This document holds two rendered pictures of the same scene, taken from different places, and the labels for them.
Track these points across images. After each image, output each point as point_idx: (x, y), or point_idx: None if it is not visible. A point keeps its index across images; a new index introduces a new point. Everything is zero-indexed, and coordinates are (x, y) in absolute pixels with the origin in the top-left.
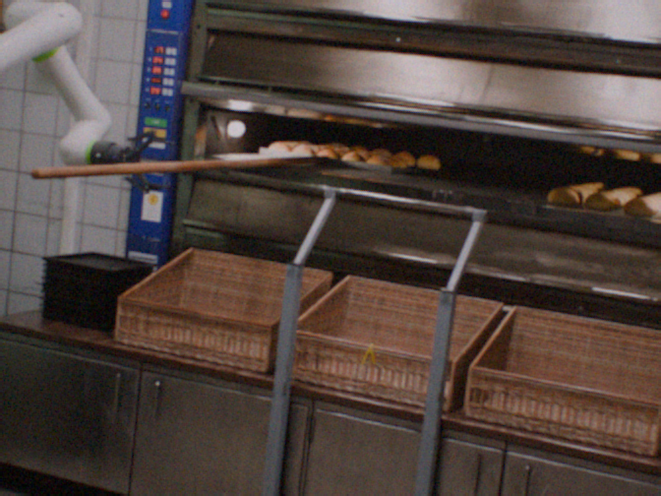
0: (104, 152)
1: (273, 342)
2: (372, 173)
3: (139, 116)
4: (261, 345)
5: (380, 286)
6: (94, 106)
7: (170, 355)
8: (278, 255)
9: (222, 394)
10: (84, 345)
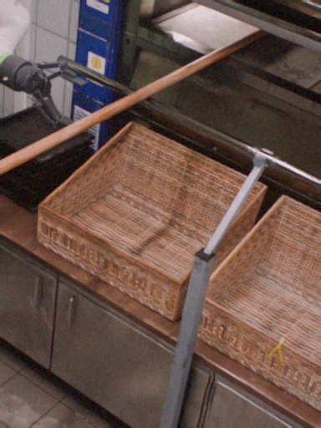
0: (12, 76)
1: (185, 292)
2: None
3: None
4: (185, 248)
5: (313, 216)
6: (6, 12)
7: (84, 276)
8: (216, 149)
9: (129, 330)
10: (7, 242)
